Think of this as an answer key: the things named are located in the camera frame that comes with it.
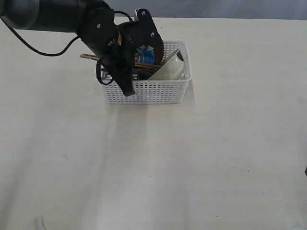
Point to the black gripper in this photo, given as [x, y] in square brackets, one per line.
[116, 47]

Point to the wooden chopstick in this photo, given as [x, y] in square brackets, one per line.
[93, 57]
[143, 67]

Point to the blue chips bag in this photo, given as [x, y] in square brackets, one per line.
[145, 54]

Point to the white speckled bowl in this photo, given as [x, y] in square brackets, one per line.
[172, 69]

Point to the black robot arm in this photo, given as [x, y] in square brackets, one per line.
[91, 20]

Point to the silver foil packet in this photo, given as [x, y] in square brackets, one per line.
[107, 79]

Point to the white perforated plastic basket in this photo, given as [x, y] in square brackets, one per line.
[155, 91]

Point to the brown round plate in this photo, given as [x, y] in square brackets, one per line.
[158, 58]

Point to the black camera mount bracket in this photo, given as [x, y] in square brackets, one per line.
[143, 31]

